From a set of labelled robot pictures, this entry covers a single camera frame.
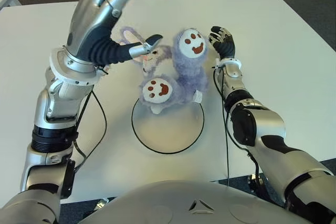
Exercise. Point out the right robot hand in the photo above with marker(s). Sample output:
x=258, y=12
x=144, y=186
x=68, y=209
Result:
x=225, y=47

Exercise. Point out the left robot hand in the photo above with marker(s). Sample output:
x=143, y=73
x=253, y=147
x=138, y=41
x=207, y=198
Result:
x=89, y=30

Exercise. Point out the purple plush bunny doll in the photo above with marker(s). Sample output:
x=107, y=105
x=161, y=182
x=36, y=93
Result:
x=189, y=77

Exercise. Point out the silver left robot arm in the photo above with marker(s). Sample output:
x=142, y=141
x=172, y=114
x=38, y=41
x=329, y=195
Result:
x=60, y=98

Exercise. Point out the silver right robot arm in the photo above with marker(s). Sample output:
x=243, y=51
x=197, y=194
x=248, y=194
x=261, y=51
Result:
x=267, y=129

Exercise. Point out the white plate black rim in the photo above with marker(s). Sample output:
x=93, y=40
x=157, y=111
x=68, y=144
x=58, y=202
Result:
x=168, y=134

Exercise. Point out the silver robot torso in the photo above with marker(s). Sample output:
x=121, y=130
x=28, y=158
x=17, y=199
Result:
x=183, y=203

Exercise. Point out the metal table foot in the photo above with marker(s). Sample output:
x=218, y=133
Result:
x=102, y=203

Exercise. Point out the black metal stand frame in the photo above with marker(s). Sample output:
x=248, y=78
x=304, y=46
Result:
x=258, y=183

